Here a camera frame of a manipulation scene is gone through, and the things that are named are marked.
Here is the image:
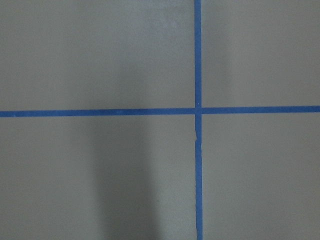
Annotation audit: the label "brown paper table cover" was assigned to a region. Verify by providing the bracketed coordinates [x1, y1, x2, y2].
[0, 0, 320, 240]

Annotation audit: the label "blue tape grid lines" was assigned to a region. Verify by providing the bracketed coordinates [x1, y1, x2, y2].
[0, 0, 320, 240]

